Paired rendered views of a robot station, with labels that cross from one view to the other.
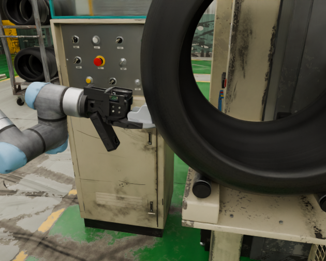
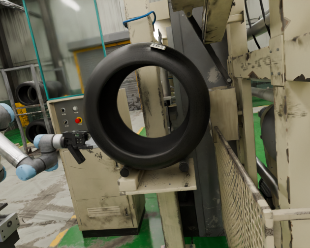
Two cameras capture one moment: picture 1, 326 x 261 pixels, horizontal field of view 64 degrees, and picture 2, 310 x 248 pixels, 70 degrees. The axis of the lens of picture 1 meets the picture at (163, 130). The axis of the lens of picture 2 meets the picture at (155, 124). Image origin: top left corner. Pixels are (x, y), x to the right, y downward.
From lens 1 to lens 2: 0.54 m
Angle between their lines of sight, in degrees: 12
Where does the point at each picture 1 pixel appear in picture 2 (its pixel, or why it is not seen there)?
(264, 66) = (159, 108)
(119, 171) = (100, 189)
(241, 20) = (142, 88)
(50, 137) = (47, 161)
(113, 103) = (77, 138)
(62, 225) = (67, 239)
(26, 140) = (35, 163)
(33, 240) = not seen: outside the picture
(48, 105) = (45, 144)
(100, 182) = (89, 200)
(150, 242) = (130, 239)
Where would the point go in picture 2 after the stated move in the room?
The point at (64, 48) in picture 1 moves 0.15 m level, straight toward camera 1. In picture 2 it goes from (57, 116) to (56, 117)
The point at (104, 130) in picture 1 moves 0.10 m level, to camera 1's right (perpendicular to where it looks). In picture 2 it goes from (75, 152) to (94, 149)
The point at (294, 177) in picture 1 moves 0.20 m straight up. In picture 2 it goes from (159, 155) to (151, 110)
